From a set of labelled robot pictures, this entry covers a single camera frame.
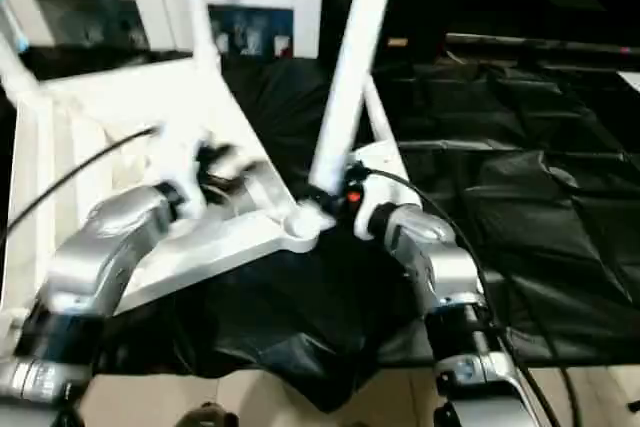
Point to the small orange label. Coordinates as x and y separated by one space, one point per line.
397 42

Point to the white plastic table leg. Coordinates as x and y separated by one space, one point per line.
15 57
378 112
200 7
350 57

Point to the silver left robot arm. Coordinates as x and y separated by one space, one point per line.
100 247

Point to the black plastic mat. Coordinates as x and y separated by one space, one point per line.
520 207

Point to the white plastic table top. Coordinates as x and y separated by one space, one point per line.
120 107

